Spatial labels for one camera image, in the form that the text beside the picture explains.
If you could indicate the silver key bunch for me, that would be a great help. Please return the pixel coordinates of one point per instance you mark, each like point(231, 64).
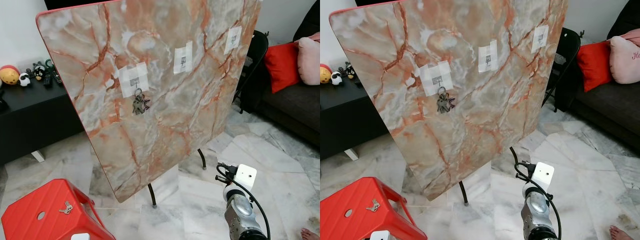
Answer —
point(65, 207)
point(372, 205)

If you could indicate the silver right arm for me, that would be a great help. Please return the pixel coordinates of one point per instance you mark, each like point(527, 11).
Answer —
point(242, 210)
point(537, 207)

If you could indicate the white taped metal hook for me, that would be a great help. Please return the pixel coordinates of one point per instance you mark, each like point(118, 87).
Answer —
point(427, 74)
point(487, 51)
point(183, 52)
point(540, 36)
point(127, 75)
point(233, 37)

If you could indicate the black low console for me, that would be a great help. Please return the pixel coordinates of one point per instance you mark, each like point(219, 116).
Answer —
point(345, 120)
point(30, 120)

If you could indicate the dark sofa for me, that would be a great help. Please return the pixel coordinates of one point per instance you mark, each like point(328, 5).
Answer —
point(610, 107)
point(295, 107)

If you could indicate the small panda figure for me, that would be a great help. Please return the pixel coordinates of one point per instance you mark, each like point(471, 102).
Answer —
point(337, 78)
point(25, 80)

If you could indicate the yellow bear head toy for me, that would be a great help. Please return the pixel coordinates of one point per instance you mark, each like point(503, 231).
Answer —
point(9, 76)
point(325, 74)

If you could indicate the black cartoon figure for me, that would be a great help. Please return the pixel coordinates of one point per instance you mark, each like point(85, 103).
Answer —
point(350, 71)
point(38, 71)

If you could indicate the pink cushion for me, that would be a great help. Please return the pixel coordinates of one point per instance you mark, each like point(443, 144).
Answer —
point(626, 57)
point(310, 60)

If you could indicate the red cushion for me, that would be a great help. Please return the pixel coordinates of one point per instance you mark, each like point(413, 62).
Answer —
point(595, 65)
point(282, 67)

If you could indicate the red plastic stool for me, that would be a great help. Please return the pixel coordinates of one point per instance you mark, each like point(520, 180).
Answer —
point(30, 205)
point(345, 205)

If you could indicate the black folding chair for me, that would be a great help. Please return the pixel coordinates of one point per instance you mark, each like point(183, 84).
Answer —
point(257, 55)
point(567, 50)

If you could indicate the person bare foot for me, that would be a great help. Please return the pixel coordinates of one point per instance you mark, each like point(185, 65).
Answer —
point(309, 235)
point(620, 234)

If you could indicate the black television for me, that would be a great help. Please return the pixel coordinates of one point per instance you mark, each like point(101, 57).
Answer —
point(65, 3)
point(372, 2)

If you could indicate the marble pattern folding table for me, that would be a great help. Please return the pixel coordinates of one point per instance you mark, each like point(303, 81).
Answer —
point(165, 130)
point(475, 135)

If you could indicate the black remote control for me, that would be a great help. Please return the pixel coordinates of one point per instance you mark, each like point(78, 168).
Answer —
point(57, 77)
point(47, 80)

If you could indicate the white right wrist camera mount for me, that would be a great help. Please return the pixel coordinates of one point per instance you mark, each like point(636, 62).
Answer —
point(246, 176)
point(544, 174)

